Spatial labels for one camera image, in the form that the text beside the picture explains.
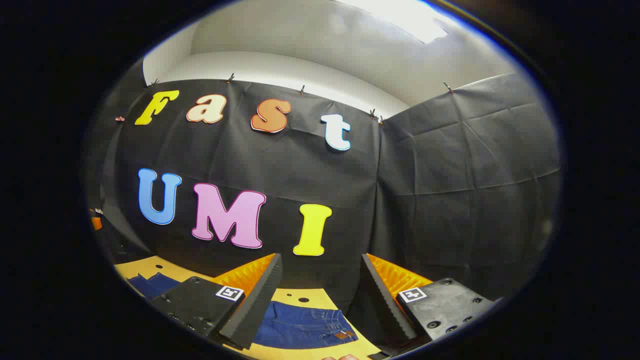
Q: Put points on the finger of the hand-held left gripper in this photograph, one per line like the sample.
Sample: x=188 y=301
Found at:
x=95 y=223

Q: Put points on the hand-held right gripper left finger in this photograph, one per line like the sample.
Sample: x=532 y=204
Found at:
x=255 y=305

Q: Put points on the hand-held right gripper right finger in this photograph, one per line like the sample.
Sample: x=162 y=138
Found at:
x=375 y=305

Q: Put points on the blue denim jeans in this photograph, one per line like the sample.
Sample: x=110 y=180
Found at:
x=295 y=325

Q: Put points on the black backdrop cloth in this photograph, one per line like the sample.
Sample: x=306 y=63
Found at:
x=300 y=170

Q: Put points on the bright ceiling light panel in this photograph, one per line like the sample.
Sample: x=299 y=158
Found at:
x=400 y=17

